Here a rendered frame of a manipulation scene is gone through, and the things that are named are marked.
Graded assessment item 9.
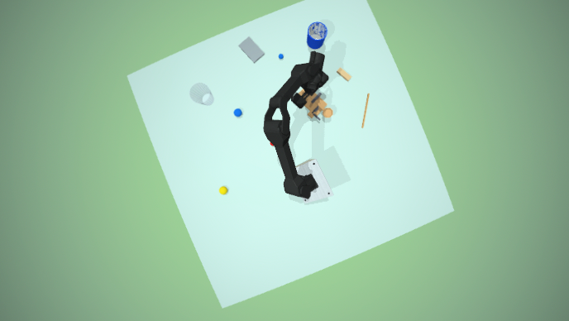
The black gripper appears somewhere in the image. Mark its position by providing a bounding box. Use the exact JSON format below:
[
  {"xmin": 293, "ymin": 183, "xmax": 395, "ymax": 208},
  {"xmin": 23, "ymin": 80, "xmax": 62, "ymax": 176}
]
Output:
[{"xmin": 291, "ymin": 71, "xmax": 329, "ymax": 108}]

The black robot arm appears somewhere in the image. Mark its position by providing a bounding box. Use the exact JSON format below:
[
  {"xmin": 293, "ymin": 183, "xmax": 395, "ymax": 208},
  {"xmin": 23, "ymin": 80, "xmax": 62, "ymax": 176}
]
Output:
[{"xmin": 263, "ymin": 51, "xmax": 325, "ymax": 199}]

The blue mug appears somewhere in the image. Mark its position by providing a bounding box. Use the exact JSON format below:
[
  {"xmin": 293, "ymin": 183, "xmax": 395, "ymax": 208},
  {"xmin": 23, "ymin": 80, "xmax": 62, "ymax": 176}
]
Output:
[{"xmin": 307, "ymin": 22, "xmax": 327, "ymax": 50}]

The tan rectangular block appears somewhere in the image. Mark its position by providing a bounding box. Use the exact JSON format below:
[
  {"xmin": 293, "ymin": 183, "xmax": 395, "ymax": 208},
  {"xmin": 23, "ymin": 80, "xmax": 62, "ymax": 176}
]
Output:
[{"xmin": 337, "ymin": 67, "xmax": 351, "ymax": 82}]

